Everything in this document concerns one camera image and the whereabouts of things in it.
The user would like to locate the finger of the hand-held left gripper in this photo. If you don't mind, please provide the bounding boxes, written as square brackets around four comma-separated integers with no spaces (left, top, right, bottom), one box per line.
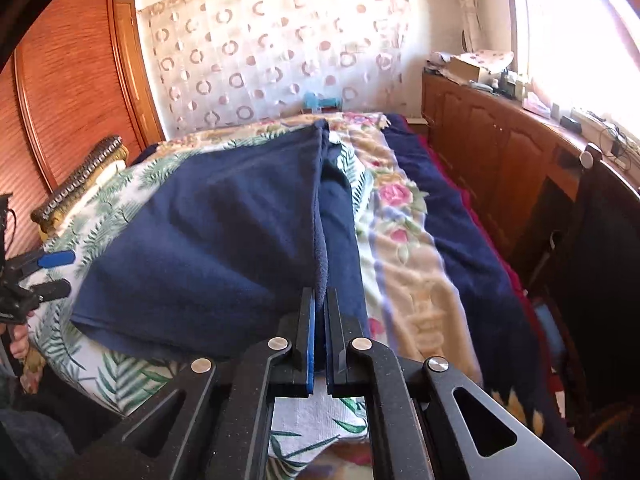
[20,250,77,273]
[27,280,72,303]

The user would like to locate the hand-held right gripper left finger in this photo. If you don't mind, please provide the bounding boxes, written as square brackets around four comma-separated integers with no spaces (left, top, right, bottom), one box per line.
[57,287,318,480]

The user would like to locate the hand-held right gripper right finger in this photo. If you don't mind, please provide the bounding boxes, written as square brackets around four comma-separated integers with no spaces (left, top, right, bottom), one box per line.
[324,287,583,480]

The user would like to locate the navy t-shirt with orange print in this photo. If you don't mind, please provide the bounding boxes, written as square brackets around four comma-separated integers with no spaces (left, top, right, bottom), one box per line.
[70,119,371,361]

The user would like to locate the person's left hand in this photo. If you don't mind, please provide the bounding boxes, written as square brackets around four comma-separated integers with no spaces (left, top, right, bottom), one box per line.
[5,322,33,361]

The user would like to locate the yellow patterned folded cloth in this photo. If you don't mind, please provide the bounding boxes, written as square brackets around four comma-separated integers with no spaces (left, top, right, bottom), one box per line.
[37,147,131,238]

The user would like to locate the navy circle-patterned folded cloth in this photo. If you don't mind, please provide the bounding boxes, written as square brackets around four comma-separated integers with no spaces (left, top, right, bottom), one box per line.
[30,135,126,223]

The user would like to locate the white leaf-print bed sheet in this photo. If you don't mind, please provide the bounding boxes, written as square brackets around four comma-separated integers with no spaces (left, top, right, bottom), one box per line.
[25,152,371,480]

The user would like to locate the person's dark trousers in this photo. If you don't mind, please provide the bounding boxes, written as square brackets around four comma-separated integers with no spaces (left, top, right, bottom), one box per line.
[0,405,81,480]

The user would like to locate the navy floral blanket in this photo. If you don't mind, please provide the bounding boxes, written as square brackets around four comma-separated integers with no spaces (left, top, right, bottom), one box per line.
[382,112,581,480]

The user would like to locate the wooden headboard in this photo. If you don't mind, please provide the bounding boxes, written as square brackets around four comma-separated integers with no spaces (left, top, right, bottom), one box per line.
[0,0,166,261]

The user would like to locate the blue plastic box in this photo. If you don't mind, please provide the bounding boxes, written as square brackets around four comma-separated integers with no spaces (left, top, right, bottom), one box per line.
[301,92,343,113]

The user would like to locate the wooden cabinet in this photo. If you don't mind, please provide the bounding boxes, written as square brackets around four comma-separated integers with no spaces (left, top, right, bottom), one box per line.
[421,70,601,261]

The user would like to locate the white circle-patterned curtain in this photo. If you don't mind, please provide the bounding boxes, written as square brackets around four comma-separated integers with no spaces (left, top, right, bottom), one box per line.
[142,0,466,136]

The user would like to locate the dark chair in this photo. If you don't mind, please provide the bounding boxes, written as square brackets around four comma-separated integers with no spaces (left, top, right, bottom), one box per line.
[530,142,640,441]

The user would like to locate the cardboard box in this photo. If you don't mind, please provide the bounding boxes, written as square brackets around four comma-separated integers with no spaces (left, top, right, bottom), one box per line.
[447,55,488,83]

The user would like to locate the cluster of small containers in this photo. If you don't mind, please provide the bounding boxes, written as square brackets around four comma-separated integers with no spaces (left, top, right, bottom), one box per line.
[425,47,586,133]

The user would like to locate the tissue box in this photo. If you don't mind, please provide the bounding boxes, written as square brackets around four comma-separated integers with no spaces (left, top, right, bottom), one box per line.
[522,92,553,113]

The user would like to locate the bright window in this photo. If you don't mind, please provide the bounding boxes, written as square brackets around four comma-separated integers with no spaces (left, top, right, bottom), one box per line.
[515,0,640,131]

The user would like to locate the tangled black cables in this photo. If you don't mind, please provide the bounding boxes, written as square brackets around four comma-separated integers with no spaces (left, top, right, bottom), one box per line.
[597,122,637,166]

